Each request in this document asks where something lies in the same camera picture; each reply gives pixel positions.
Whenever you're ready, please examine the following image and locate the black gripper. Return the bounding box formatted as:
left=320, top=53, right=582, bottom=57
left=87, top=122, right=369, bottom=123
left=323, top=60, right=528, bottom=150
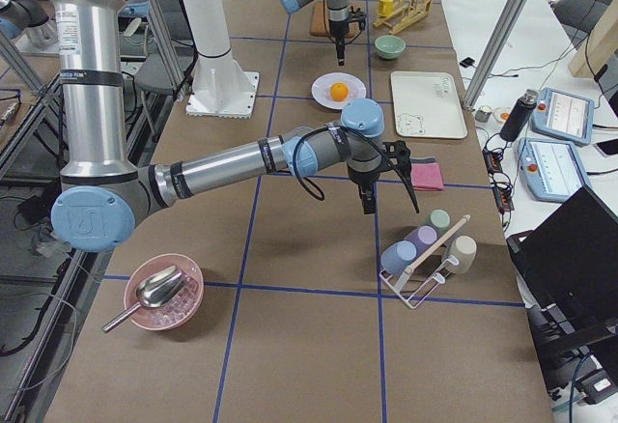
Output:
left=347, top=159, right=382, bottom=214
left=327, top=6, right=366, bottom=66

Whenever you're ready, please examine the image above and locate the orange fruit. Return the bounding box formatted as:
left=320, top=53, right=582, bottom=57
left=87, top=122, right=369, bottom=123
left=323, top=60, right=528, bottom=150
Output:
left=329, top=82, right=350, bottom=102

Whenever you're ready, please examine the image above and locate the cream bear tray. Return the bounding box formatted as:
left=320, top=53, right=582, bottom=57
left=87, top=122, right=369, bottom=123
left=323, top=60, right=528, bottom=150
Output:
left=390, top=70, right=467, bottom=139

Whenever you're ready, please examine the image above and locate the wooden cutting board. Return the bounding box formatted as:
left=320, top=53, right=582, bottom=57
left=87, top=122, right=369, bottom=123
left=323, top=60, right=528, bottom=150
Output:
left=309, top=1, right=360, bottom=40

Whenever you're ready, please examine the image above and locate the white round plate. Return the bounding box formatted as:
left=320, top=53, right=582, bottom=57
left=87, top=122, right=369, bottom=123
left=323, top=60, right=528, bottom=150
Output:
left=311, top=72, right=367, bottom=110

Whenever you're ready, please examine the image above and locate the green bowl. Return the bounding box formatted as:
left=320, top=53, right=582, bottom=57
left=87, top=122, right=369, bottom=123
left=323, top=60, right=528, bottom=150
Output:
left=374, top=35, right=407, bottom=60

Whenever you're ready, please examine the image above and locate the grey cloth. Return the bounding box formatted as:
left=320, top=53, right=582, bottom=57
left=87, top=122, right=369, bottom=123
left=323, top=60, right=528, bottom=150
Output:
left=410, top=156, right=436, bottom=164

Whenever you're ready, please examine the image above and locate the pink cloth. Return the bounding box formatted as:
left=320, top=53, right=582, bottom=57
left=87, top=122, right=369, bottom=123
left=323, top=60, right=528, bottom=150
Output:
left=411, top=162, right=444, bottom=191

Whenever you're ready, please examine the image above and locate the yellow cup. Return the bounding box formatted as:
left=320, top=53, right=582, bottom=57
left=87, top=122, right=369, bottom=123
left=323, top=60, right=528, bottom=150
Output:
left=377, top=0, right=394, bottom=17

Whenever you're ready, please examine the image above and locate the blue cup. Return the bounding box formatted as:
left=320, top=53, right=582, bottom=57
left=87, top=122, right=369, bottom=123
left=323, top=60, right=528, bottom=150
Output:
left=380, top=240, right=417, bottom=276

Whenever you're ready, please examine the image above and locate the purple cup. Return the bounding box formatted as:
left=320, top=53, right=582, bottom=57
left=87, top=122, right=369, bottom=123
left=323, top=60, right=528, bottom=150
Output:
left=404, top=225, right=437, bottom=255

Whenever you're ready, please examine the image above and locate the green cup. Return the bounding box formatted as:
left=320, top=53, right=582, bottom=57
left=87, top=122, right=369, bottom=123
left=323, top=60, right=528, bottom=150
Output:
left=422, top=209, right=451, bottom=239

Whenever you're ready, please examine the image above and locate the wooden dish rack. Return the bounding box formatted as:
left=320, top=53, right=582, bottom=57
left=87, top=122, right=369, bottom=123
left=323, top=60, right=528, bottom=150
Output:
left=373, top=0, right=433, bottom=35

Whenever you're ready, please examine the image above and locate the beige cup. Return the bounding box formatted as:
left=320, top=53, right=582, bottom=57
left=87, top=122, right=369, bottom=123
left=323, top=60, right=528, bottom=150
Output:
left=442, top=235, right=477, bottom=274

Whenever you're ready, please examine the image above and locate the black power strip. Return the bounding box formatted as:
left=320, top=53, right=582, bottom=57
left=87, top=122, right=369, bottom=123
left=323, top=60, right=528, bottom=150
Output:
left=483, top=150, right=514, bottom=214

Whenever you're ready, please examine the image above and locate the small metal tin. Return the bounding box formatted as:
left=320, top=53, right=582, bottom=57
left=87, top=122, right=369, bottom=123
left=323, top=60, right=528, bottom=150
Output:
left=474, top=105, right=492, bottom=124

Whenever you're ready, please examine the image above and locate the black bottle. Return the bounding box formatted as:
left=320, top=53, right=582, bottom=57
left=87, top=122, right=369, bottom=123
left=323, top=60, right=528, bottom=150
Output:
left=498, top=89, right=539, bottom=143

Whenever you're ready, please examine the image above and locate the lower teach pendant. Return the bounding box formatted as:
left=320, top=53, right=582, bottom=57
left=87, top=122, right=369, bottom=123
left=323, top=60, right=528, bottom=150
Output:
left=517, top=138, right=591, bottom=203

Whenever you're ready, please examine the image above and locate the teach pendant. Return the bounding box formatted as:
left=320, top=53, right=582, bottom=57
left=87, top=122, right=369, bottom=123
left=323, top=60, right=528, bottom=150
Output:
left=530, top=88, right=595, bottom=146
left=517, top=138, right=591, bottom=203

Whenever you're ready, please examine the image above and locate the upper teach pendant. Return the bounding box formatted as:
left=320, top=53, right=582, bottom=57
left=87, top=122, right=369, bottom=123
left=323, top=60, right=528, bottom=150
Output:
left=530, top=88, right=595, bottom=146

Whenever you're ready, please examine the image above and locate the black laptop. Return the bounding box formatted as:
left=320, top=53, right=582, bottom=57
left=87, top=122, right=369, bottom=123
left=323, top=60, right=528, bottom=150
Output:
left=505, top=184, right=618, bottom=361

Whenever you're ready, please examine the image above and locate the pink bowl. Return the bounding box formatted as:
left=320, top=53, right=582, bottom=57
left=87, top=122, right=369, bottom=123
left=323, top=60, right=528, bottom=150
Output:
left=124, top=253, right=204, bottom=331

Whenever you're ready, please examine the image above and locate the metal scoop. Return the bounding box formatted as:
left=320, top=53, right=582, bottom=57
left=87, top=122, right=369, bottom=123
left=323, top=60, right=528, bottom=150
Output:
left=101, top=266, right=186, bottom=333

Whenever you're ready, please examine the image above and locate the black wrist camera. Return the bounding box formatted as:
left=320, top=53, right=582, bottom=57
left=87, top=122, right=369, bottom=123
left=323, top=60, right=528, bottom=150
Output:
left=382, top=140, right=411, bottom=183

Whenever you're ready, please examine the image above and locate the white wire cup rack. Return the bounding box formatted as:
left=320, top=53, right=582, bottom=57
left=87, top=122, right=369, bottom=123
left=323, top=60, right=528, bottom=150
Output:
left=379, top=250, right=451, bottom=309

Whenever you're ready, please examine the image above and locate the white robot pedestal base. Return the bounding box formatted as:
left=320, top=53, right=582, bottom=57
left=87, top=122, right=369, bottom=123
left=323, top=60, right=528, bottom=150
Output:
left=183, top=0, right=260, bottom=118

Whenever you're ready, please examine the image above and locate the aluminium frame post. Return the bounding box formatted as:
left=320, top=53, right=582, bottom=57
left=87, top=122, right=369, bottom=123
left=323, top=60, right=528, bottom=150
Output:
left=463, top=0, right=527, bottom=109

